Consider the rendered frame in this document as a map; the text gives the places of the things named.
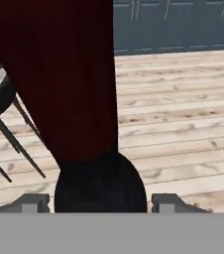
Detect dark red wine bottle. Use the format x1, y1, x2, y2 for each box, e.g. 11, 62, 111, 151
0, 0, 149, 214

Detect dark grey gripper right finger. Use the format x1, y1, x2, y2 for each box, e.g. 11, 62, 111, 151
151, 192, 211, 214

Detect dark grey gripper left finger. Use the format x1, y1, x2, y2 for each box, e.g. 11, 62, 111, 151
0, 192, 51, 214

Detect blue-grey cupboard run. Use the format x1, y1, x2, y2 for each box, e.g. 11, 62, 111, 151
112, 0, 224, 57

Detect black round stool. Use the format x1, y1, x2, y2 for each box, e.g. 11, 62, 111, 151
0, 57, 48, 184

